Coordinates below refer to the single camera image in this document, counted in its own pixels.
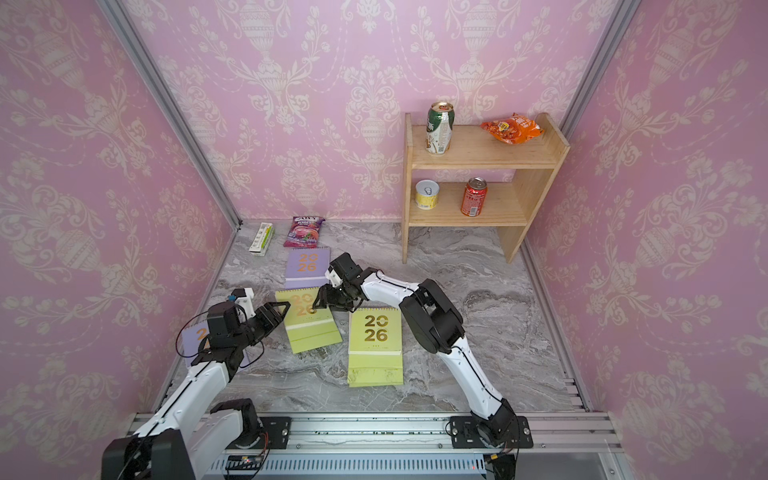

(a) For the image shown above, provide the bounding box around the yellow tin can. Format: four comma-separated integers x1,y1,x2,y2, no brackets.
415,179,440,210

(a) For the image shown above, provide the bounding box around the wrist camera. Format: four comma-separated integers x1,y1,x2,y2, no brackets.
227,287,255,320
325,266,343,288

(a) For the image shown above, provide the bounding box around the green drink can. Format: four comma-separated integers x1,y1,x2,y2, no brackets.
426,101,455,155

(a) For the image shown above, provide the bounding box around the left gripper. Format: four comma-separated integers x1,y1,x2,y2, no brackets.
233,300,292,350

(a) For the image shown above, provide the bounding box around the green calendar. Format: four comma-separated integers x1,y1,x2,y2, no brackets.
276,287,342,354
347,308,404,387

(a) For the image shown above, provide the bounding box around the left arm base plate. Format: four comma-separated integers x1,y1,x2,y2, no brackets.
235,416,292,450

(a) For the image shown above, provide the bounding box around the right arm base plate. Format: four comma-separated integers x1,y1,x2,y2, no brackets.
445,416,534,450

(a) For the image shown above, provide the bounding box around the red soda can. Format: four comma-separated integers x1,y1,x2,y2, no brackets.
460,177,488,217

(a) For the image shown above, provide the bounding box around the wooden shelf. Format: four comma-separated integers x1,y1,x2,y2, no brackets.
400,112,571,265

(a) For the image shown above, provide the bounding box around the purple calendar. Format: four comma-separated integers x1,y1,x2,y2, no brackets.
181,322,250,369
284,248,331,289

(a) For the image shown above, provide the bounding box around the aluminium front rail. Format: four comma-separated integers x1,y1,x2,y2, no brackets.
200,412,624,479

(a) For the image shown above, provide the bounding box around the orange snack bag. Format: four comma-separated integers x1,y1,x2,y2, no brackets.
481,113,543,145

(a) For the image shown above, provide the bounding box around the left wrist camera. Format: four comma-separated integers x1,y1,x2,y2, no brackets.
227,287,255,320

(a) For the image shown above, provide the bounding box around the green white gum box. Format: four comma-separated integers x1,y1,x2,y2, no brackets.
248,222,274,256

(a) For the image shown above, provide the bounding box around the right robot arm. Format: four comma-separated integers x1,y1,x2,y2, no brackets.
313,253,525,448

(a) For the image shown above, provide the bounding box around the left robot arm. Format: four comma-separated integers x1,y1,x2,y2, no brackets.
101,297,291,479

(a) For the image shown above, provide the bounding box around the purple candy bag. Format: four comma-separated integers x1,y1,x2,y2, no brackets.
283,216,325,248

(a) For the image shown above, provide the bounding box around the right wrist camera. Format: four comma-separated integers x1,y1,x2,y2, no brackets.
325,266,343,288

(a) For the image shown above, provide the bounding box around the small circuit board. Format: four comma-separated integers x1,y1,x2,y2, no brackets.
224,455,262,472

